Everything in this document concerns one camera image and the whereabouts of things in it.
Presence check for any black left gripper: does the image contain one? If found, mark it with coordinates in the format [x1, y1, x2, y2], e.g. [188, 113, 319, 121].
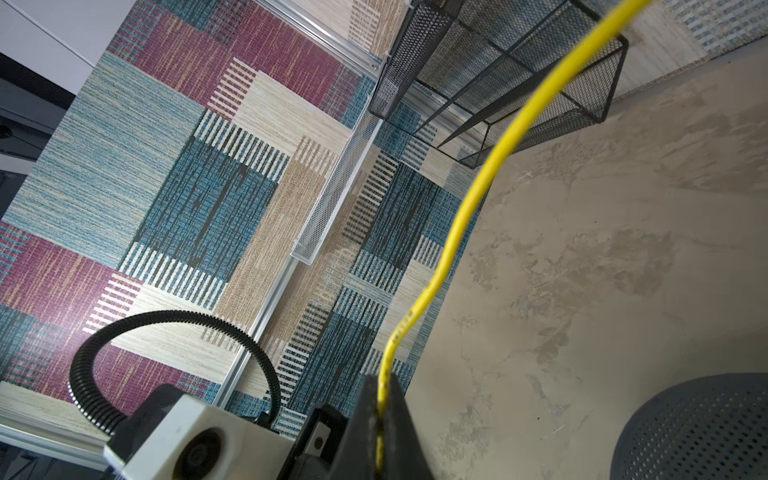
[277, 403, 348, 480]

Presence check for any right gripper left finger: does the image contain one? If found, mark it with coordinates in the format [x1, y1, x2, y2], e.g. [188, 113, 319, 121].
[329, 375, 379, 480]

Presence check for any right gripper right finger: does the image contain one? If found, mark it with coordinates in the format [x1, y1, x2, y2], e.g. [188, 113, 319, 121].
[381, 376, 434, 480]

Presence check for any dark grey cable spool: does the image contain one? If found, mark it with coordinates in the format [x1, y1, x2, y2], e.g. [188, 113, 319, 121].
[609, 373, 767, 479]

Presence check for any yellow cable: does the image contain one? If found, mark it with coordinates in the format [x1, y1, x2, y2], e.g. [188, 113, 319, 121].
[375, 0, 655, 472]

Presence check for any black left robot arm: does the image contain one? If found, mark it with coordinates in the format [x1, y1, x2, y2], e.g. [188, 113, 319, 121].
[68, 310, 347, 479]

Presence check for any black mesh shelf rack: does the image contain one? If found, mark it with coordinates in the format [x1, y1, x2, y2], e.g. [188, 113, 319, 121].
[368, 1, 601, 169]

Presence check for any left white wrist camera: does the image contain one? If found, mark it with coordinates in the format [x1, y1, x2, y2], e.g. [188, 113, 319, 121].
[103, 384, 292, 480]

